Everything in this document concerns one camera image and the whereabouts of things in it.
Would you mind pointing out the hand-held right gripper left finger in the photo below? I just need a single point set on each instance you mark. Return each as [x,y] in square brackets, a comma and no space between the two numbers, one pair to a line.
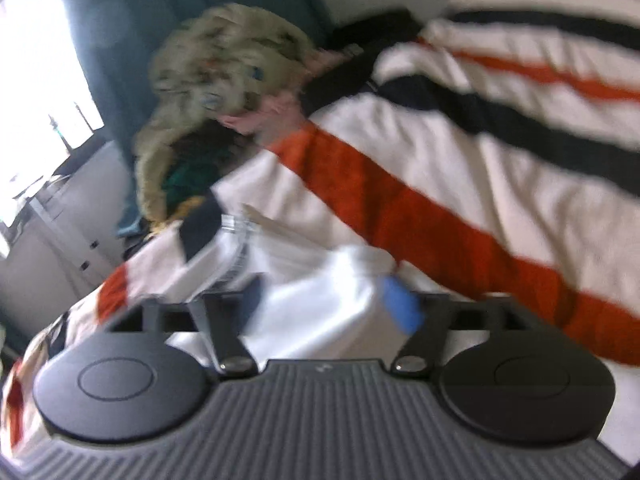
[252,300]

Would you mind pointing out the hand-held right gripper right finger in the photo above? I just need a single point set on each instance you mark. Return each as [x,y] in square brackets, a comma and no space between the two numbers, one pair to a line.
[402,305]

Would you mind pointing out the white garment with dark trim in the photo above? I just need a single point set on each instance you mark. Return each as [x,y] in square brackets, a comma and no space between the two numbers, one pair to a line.
[310,310]

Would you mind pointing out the dark green clothes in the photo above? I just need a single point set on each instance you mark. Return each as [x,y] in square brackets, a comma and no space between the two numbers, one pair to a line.
[190,180]

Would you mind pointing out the striped orange black blanket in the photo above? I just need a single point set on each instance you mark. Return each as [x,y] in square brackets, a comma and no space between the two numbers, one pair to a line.
[425,150]

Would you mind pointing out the white garment steamer stand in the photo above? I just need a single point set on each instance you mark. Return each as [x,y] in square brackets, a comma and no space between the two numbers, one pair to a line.
[82,263]

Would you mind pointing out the pink cloth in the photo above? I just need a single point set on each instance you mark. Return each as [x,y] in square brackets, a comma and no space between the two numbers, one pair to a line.
[270,110]

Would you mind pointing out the cream printed fleece blanket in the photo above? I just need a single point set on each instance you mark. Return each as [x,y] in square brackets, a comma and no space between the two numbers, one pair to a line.
[225,50]

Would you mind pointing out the window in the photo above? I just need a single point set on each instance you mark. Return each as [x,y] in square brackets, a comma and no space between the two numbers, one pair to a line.
[35,85]

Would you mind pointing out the blue curtain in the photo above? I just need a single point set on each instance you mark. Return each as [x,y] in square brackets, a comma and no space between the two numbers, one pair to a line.
[130,10]

